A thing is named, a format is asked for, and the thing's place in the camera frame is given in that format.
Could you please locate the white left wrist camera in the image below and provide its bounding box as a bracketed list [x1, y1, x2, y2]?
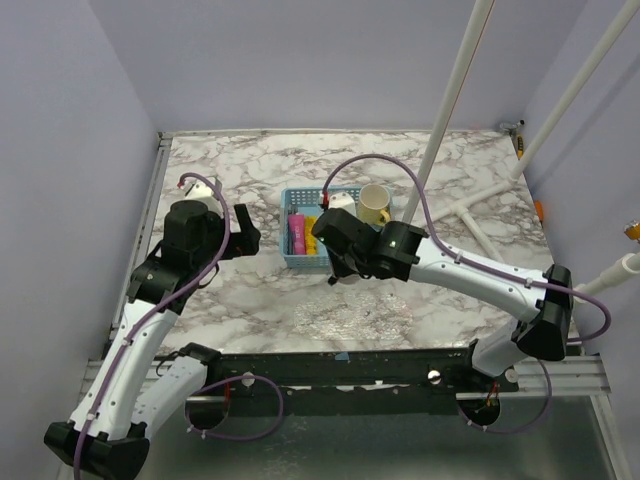
[178, 177, 218, 202]

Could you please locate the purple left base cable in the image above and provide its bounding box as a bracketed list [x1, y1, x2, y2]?
[184, 375, 285, 444]

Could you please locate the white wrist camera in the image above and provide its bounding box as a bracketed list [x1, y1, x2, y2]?
[178, 177, 218, 202]
[320, 191, 356, 216]

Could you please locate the yellow toothpaste tube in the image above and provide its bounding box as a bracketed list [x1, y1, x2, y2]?
[304, 216, 318, 255]

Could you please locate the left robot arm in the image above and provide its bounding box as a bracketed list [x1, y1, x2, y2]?
[44, 198, 261, 479]

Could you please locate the white pvc pipe frame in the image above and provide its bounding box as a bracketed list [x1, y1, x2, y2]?
[403, 1, 639, 295]

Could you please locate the light blue plastic basket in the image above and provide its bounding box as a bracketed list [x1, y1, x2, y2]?
[280, 184, 392, 270]

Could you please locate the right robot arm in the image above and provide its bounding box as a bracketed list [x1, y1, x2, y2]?
[312, 208, 573, 377]

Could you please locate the clear textured glass tray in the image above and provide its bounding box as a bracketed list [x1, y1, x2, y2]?
[293, 292, 413, 341]

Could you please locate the pink toothpaste tube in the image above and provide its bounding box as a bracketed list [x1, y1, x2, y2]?
[287, 213, 306, 255]

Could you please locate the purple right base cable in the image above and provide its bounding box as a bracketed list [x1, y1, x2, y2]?
[467, 359, 555, 435]

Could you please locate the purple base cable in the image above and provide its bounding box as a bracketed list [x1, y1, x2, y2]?
[467, 359, 555, 435]
[184, 375, 285, 444]

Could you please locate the aluminium table edge rail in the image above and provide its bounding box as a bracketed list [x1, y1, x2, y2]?
[100, 132, 172, 359]

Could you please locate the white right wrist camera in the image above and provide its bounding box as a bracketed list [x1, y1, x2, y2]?
[320, 191, 356, 216]

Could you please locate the yellow ceramic mug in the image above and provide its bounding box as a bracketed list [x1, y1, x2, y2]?
[356, 184, 391, 226]

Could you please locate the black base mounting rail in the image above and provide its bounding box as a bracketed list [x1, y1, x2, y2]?
[177, 343, 518, 416]

